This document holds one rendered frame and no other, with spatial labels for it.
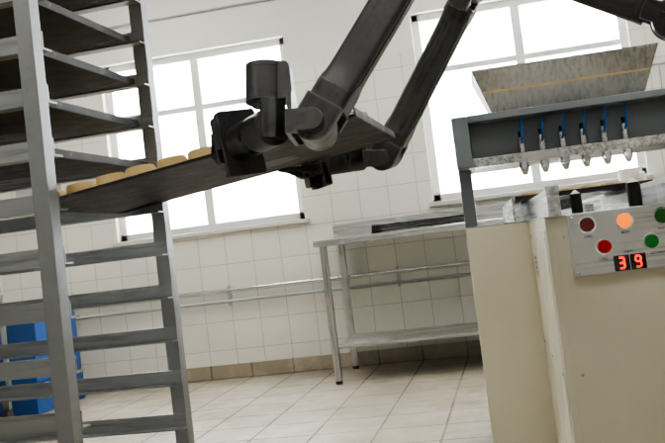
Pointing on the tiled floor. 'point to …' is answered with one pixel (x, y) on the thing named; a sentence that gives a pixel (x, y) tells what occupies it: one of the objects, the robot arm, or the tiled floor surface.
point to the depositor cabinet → (511, 333)
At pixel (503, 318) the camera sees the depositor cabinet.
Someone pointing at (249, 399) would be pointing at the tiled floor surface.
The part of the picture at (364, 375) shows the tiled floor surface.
